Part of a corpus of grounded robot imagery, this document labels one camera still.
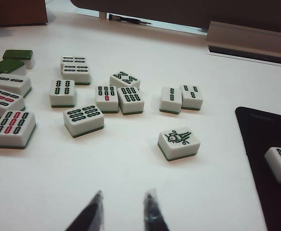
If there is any three bamboo mahjong tile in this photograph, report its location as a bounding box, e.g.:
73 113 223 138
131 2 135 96
180 84 204 111

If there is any reddish brown box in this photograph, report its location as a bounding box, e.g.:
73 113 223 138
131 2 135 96
0 0 49 27

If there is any eight bamboo mahjong tile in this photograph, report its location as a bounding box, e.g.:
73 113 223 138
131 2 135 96
109 71 141 90

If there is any bird mahjong tile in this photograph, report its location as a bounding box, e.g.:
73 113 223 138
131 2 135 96
157 127 201 162

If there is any black fabric mat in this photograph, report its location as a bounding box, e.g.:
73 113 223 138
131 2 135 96
235 106 281 231

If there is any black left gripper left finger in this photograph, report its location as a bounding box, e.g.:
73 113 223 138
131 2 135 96
64 190 105 231

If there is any four bamboo mahjong tile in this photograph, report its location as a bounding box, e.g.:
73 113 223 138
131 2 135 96
60 55 87 70
49 79 77 108
61 64 92 85

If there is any six bamboo mahjong tile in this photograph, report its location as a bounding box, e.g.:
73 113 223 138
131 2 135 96
63 104 105 138
116 86 145 116

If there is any nine bamboo mahjong tile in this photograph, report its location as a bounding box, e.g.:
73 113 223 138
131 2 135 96
0 88 26 118
0 110 37 149

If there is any two bamboo mahjong tile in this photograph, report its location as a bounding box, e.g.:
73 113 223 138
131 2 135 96
0 73 32 97
159 86 183 114

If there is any beige tile rack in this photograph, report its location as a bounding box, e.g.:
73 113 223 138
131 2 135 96
205 20 281 66

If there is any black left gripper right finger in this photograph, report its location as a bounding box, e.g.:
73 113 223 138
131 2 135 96
142 189 171 231

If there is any seven bamboo mahjong tile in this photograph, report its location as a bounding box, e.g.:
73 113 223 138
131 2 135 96
94 85 120 114

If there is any desk divider panel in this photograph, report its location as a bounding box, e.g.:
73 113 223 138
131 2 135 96
69 0 281 37

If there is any five bamboo mahjong tile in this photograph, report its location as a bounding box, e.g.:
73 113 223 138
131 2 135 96
264 146 281 185

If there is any face-down green mahjong tile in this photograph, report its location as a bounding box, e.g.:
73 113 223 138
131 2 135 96
0 59 27 77
2 49 34 70

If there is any black pen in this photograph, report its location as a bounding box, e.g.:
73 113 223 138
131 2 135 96
108 13 152 26

